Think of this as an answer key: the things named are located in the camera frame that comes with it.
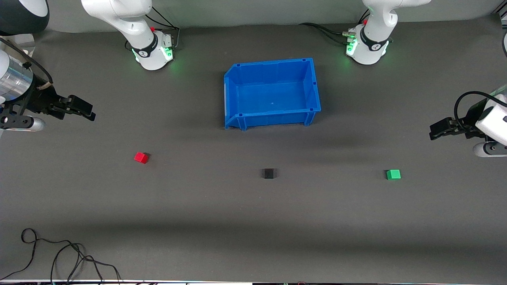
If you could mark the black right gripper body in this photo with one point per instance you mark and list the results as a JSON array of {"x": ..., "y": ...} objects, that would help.
[{"x": 40, "y": 101}]

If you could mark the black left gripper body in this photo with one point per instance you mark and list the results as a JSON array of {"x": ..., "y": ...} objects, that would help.
[{"x": 467, "y": 124}]

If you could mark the small green cube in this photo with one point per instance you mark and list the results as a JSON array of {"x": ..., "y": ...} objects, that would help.
[{"x": 393, "y": 174}]

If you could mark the small red cube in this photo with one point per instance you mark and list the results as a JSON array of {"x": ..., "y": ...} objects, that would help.
[{"x": 141, "y": 157}]

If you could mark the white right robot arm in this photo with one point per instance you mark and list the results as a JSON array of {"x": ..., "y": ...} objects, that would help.
[{"x": 130, "y": 23}]

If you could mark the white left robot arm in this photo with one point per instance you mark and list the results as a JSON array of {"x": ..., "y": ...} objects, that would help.
[{"x": 376, "y": 35}]

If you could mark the small black cube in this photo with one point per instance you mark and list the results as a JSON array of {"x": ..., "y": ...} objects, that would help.
[{"x": 269, "y": 173}]

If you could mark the grey plastic crate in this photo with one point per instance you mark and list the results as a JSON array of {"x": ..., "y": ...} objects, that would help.
[{"x": 20, "y": 41}]

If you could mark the blue plastic storage bin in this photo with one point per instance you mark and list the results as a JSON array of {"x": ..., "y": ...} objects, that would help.
[{"x": 273, "y": 95}]

